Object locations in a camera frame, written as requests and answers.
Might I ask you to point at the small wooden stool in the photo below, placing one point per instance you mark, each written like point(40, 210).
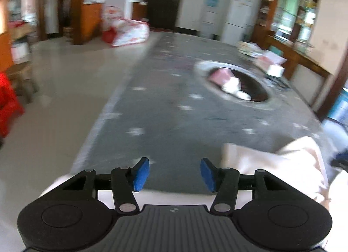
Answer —
point(21, 77)

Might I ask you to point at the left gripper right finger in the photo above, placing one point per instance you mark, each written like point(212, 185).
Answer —
point(223, 182)

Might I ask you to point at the white tissue box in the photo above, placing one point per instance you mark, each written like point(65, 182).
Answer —
point(275, 70)

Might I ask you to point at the wooden arch shelf unit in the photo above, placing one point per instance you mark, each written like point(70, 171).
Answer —
point(51, 25)

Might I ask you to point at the plastic bag pile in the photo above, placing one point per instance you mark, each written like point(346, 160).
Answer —
point(263, 59)

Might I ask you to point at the wooden wall display cabinet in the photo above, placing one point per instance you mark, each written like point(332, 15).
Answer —
point(289, 20)

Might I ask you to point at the small pink white cloth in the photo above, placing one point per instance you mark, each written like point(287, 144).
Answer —
point(228, 83)

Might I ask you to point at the white refrigerator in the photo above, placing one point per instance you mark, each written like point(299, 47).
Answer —
point(236, 22)

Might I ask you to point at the water dispenser with blue bottle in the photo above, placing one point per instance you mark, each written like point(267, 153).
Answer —
point(209, 19)

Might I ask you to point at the wooden side table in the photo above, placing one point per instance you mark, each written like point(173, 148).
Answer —
point(306, 76)

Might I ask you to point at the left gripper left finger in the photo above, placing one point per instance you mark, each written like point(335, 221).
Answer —
point(126, 181)

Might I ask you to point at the cream white garment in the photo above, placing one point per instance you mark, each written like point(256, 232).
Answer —
point(299, 164)

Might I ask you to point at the red plastic stool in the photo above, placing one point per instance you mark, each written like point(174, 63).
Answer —
point(10, 105)

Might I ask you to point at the round black table cooktop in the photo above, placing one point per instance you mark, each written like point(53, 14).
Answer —
point(262, 96)

